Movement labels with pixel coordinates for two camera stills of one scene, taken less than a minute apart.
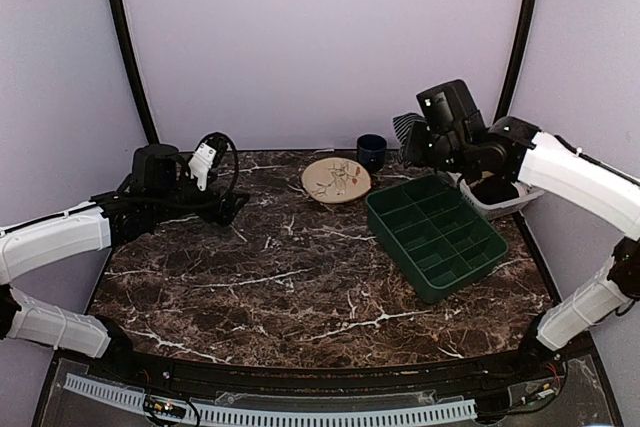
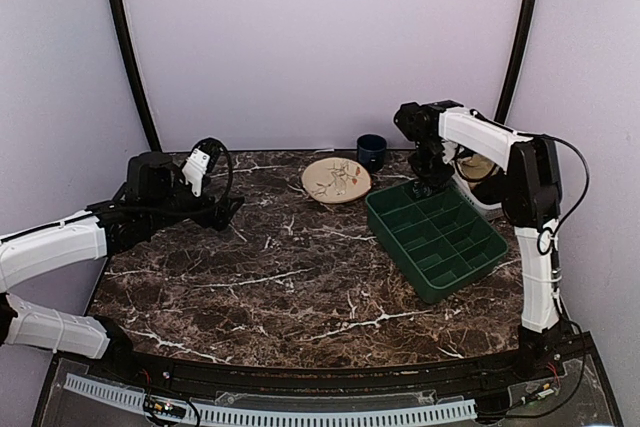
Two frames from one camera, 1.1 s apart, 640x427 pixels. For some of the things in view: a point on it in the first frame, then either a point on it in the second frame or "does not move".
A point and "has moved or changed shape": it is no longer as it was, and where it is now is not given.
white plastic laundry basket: [526, 194] does not move
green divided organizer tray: [431, 237] does not move
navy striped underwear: [403, 122] has moved or changed shape
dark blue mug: [371, 150] does not move
